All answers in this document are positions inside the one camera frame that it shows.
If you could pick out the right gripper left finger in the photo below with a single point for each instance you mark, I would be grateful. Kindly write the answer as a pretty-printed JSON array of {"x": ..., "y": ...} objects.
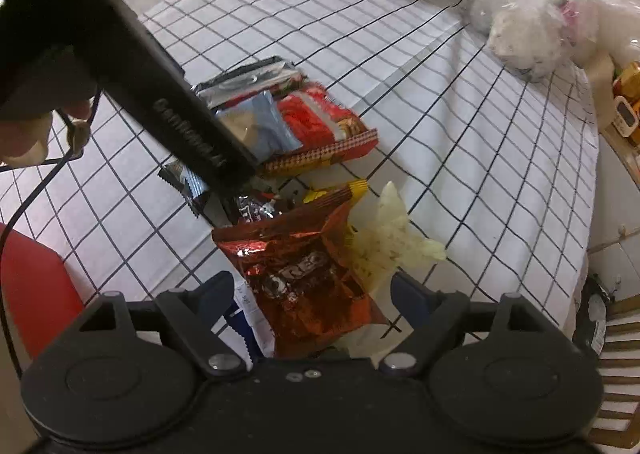
[{"x": 191, "y": 316}]

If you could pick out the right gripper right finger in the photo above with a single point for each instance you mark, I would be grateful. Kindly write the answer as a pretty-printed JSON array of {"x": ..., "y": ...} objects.
[{"x": 435, "y": 318}]

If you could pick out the white blue snack packet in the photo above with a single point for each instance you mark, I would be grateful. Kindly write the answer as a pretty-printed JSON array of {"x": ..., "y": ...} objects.
[{"x": 247, "y": 320}]

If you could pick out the pale cream snack packet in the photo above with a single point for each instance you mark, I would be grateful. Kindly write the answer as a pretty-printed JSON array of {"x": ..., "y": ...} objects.
[{"x": 388, "y": 242}]

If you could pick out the red Oreo snack bag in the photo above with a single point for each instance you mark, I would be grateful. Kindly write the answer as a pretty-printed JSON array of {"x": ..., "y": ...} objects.
[{"x": 299, "y": 268}]

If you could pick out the dark brown candy packet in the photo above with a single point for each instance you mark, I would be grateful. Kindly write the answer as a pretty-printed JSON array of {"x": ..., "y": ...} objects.
[{"x": 254, "y": 205}]

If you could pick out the black chocolate snack packet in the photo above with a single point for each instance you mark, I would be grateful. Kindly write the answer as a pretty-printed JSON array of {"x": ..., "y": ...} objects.
[{"x": 192, "y": 188}]

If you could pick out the yellow snack packet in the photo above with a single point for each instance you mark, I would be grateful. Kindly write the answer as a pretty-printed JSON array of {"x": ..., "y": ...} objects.
[{"x": 352, "y": 192}]

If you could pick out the light blue snack packet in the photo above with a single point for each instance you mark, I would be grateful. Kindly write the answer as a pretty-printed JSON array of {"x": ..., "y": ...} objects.
[{"x": 259, "y": 126}]

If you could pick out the left hand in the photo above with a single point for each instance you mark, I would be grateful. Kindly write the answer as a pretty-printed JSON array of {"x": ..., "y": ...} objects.
[{"x": 26, "y": 143}]

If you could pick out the black bag on chair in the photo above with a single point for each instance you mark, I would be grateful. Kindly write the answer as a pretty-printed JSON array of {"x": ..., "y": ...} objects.
[{"x": 590, "y": 328}]

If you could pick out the red box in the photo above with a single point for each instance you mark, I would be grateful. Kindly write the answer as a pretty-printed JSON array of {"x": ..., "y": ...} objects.
[{"x": 41, "y": 296}]

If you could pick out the wooden slatted chair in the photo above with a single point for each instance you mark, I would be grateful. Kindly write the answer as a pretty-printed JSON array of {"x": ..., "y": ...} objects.
[{"x": 616, "y": 428}]

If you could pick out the silver black snack packet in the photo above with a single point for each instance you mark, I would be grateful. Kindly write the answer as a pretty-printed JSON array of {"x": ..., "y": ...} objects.
[{"x": 275, "y": 75}]

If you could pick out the black white checkered tablecloth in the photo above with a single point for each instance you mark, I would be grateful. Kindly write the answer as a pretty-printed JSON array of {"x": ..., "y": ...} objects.
[{"x": 500, "y": 170}]

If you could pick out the white kitchen timer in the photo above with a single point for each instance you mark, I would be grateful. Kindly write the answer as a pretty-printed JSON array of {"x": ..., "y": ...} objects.
[{"x": 626, "y": 120}]

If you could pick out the clear plastic bag of items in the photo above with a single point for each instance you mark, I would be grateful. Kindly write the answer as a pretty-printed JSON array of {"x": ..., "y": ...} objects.
[{"x": 534, "y": 37}]

